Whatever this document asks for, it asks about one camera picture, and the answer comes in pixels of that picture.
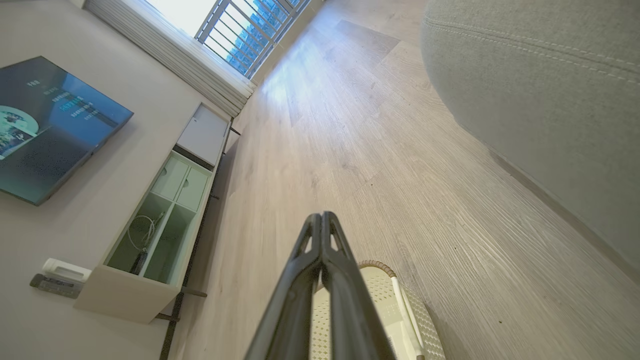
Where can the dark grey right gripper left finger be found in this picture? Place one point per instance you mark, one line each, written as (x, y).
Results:
(292, 305)

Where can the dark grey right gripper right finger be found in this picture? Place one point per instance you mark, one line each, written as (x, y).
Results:
(350, 310)

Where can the beige perforated laundry basket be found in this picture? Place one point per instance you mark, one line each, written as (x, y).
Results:
(400, 320)

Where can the white television cabinet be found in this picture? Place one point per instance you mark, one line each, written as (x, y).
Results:
(165, 215)

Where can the small black object in cabinet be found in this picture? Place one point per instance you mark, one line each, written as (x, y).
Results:
(139, 262)

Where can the white pleated curtain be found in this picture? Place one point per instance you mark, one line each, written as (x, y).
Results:
(185, 55)

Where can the window with metal railing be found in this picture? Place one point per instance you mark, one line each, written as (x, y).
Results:
(250, 30)

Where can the grey fabric sofa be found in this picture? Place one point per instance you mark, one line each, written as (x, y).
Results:
(550, 110)

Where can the flat screen television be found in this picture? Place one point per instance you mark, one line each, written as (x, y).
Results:
(47, 130)

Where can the grey flat wall device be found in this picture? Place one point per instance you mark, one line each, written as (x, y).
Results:
(52, 286)

